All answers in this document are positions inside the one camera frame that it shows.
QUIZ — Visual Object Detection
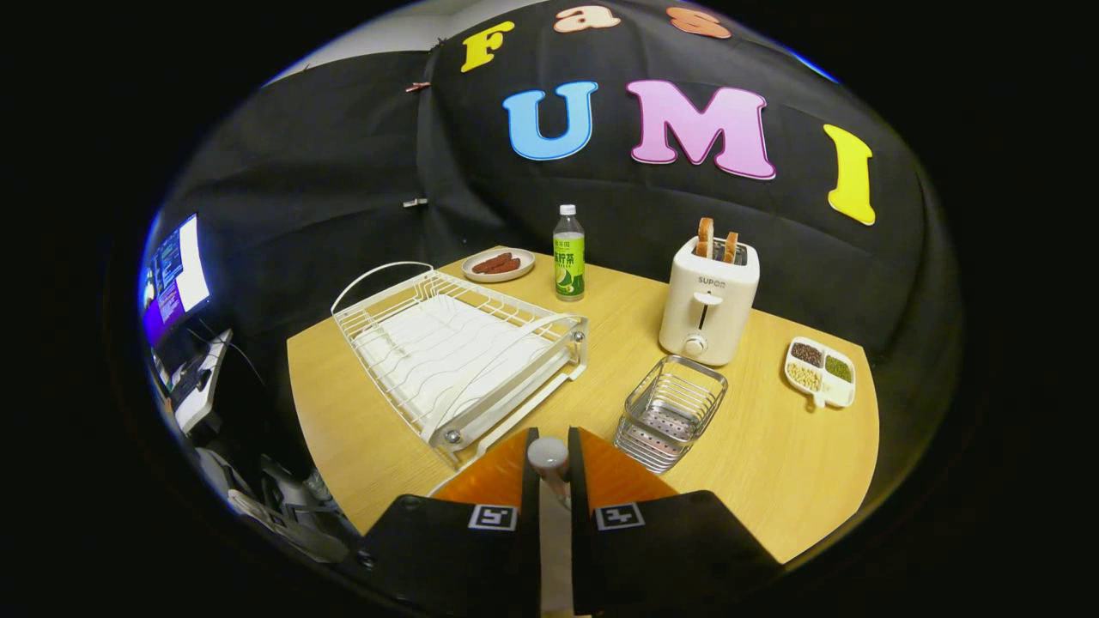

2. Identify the small plate with meat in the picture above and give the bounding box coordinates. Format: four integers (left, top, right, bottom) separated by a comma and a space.
461, 247, 537, 284

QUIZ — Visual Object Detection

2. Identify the white toaster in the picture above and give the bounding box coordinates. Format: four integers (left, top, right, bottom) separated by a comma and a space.
659, 236, 762, 367

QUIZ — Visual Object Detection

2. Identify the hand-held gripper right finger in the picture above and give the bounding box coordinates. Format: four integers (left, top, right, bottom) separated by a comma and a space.
567, 427, 784, 615

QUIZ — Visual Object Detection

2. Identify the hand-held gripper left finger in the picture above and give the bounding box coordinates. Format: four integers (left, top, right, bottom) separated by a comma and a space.
356, 427, 542, 617

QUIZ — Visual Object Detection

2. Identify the white divided dish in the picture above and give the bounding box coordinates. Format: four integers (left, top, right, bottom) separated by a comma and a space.
784, 336, 857, 409

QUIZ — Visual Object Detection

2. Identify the green label tea bottle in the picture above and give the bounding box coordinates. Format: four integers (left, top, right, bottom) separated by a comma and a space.
552, 204, 586, 302

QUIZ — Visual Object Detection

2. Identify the white side table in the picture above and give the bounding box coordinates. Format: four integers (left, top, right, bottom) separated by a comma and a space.
167, 329, 234, 436

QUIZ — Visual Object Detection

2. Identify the silver wire basket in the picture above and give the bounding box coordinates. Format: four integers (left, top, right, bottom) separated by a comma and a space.
613, 354, 729, 475

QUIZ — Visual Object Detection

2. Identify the black backdrop cloth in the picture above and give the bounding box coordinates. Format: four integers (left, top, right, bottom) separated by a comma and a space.
155, 0, 962, 482

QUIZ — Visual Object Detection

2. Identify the computer monitor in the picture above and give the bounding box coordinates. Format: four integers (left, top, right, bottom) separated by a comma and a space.
140, 214, 212, 348

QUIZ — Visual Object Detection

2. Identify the white wire dish rack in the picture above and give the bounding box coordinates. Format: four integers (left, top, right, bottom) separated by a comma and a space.
331, 261, 590, 469

